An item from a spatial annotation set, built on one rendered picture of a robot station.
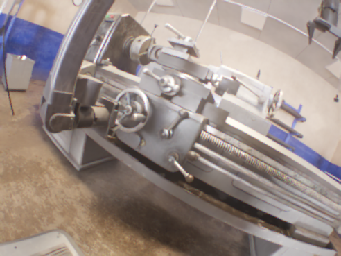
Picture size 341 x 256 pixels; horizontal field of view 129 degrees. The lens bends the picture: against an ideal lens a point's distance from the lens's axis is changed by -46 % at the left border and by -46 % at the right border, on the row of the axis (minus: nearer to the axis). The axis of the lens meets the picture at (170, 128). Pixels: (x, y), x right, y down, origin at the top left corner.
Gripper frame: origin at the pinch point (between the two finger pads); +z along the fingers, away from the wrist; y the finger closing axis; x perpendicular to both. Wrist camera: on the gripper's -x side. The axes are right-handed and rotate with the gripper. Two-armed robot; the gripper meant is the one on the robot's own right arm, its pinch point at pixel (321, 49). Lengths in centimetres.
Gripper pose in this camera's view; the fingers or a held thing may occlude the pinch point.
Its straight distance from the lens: 59.6
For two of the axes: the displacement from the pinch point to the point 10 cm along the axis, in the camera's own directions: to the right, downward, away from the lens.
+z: -1.2, 7.8, 6.1
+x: -6.0, 4.3, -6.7
